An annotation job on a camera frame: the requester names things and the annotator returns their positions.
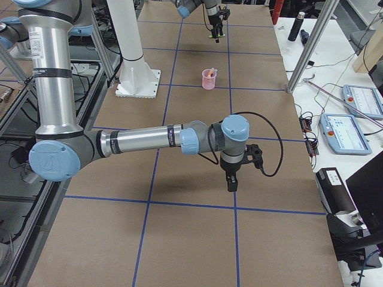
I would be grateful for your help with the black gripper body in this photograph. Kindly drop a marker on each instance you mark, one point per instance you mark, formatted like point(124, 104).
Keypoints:
point(230, 168)
point(213, 20)

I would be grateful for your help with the green highlighter pen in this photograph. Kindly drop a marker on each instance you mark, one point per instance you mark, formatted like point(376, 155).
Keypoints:
point(218, 36)

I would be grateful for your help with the orange highlighter pen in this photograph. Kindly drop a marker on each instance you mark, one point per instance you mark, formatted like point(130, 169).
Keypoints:
point(213, 73)

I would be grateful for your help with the yellow highlighter pen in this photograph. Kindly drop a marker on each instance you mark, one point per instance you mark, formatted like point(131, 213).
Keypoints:
point(210, 72)

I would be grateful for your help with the pink mesh pen holder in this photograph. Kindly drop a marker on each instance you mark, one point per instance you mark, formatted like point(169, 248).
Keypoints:
point(208, 83)

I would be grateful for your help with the black water bottle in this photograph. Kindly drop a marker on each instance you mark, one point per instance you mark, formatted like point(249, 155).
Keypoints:
point(295, 29)

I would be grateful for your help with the brown paper table mat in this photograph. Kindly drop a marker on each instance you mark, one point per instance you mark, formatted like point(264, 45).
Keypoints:
point(162, 218)

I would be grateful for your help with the black cardboard box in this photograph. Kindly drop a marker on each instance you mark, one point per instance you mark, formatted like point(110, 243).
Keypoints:
point(333, 192)

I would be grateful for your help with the blue teach pendant near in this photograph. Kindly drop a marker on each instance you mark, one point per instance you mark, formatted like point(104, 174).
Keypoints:
point(343, 134)

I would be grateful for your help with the blue teach pendant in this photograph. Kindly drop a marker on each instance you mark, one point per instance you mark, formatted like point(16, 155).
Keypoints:
point(343, 134)
point(365, 99)

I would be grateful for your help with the black monitor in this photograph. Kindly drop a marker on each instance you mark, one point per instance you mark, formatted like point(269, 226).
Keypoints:
point(365, 187)

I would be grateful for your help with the grey office chair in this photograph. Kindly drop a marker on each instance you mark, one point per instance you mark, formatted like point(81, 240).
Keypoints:
point(360, 38)

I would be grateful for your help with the wooden plank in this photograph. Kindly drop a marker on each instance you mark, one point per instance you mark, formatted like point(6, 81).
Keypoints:
point(370, 54)

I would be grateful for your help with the blue teach pendant far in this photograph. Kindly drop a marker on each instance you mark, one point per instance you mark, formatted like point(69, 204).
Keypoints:
point(365, 99)

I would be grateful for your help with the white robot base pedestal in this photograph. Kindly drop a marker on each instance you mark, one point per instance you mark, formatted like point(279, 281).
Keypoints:
point(136, 78)

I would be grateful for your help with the aluminium frame post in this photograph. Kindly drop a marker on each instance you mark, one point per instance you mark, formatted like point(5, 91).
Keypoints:
point(319, 27)

